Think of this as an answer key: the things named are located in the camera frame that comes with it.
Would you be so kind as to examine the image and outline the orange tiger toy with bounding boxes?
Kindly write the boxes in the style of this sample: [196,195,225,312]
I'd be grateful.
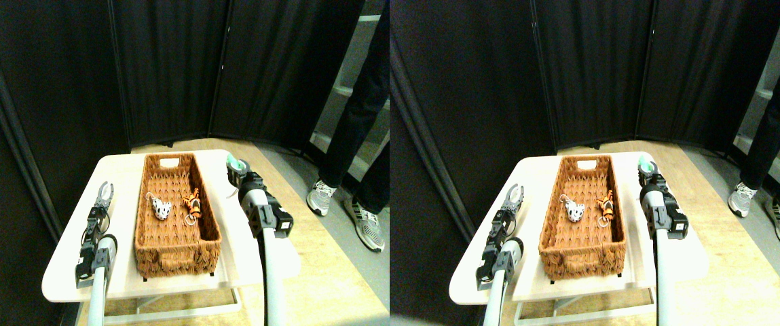
[182,189,203,225]
[597,191,616,226]

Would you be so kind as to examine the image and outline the white black-spotted toy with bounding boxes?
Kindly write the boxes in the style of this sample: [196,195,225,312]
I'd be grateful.
[559,194,586,223]
[145,192,173,221]

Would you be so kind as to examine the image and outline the low white table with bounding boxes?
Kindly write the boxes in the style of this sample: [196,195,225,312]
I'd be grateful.
[449,152,709,325]
[42,150,301,324]

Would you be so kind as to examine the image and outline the brown wicker basket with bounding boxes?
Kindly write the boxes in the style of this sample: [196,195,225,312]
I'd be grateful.
[539,156,627,280]
[135,153,223,277]

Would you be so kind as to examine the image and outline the grey curtain stand pole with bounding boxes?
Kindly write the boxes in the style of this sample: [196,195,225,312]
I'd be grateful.
[0,0,64,242]
[390,34,472,244]

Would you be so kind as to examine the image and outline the person's legs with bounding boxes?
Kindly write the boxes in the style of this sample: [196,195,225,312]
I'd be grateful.
[728,0,780,255]
[306,0,390,253]

